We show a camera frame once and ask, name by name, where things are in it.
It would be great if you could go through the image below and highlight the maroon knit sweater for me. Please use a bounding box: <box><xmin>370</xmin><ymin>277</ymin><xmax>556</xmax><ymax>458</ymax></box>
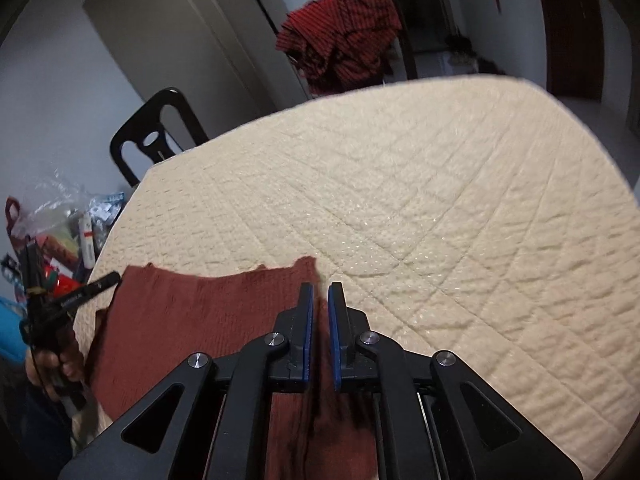
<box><xmin>88</xmin><ymin>256</ymin><xmax>376</xmax><ymax>479</ymax></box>

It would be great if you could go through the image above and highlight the left hand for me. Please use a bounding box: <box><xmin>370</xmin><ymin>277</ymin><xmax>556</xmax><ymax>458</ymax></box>
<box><xmin>25</xmin><ymin>332</ymin><xmax>84</xmax><ymax>401</ymax></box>

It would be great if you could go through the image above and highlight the red bottle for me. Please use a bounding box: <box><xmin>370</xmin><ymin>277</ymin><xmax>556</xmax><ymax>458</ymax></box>
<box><xmin>44</xmin><ymin>266</ymin><xmax>81</xmax><ymax>299</ymax></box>

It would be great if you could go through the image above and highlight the blue object at left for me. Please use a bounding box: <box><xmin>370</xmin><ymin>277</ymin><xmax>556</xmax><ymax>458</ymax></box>
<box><xmin>0</xmin><ymin>297</ymin><xmax>27</xmax><ymax>365</ymax></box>

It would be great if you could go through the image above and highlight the white box carton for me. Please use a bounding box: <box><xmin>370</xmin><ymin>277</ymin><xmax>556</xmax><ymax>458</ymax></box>
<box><xmin>78</xmin><ymin>211</ymin><xmax>96</xmax><ymax>270</ymax></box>

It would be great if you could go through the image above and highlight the clear plastic bag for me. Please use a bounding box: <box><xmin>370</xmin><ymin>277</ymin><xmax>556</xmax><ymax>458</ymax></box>
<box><xmin>15</xmin><ymin>169</ymin><xmax>128</xmax><ymax>237</ymax></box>

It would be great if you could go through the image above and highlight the black chair at table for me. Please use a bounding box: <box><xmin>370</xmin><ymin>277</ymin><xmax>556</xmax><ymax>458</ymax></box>
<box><xmin>110</xmin><ymin>88</ymin><xmax>209</xmax><ymax>188</ymax></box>

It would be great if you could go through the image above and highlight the cream quilted table cover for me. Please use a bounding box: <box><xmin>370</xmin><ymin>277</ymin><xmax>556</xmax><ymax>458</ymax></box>
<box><xmin>94</xmin><ymin>76</ymin><xmax>639</xmax><ymax>479</ymax></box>

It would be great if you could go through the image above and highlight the red striped cloth on chair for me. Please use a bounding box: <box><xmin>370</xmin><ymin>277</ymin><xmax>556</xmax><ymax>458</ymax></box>
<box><xmin>276</xmin><ymin>0</ymin><xmax>401</xmax><ymax>96</ymax></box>

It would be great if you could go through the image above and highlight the grey door panel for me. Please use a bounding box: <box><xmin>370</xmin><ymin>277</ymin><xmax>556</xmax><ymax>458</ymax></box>
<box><xmin>84</xmin><ymin>0</ymin><xmax>308</xmax><ymax>136</ymax></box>

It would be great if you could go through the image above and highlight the dark brown door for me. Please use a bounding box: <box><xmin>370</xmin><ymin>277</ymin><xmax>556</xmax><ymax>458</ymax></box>
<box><xmin>540</xmin><ymin>0</ymin><xmax>604</xmax><ymax>101</ymax></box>

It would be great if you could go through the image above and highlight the red handled bag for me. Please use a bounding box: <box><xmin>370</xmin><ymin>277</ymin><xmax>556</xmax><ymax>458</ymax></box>
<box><xmin>4</xmin><ymin>196</ymin><xmax>32</xmax><ymax>257</ymax></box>

